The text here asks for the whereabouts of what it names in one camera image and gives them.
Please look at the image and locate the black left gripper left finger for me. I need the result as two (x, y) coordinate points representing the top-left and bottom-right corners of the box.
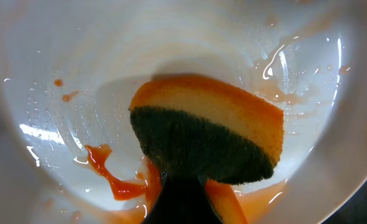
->
(142, 179), (184, 224)

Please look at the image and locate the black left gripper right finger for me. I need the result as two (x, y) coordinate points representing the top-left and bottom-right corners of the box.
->
(184, 178), (222, 224)

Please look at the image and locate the orange green scrub sponge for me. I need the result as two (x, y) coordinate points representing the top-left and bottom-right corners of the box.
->
(128, 74), (285, 224)

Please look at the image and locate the white plate with ketchup smear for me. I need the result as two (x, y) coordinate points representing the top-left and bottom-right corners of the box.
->
(0, 0), (367, 223)

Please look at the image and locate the round black serving tray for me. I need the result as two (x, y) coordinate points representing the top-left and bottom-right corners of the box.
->
(323, 181), (367, 224)

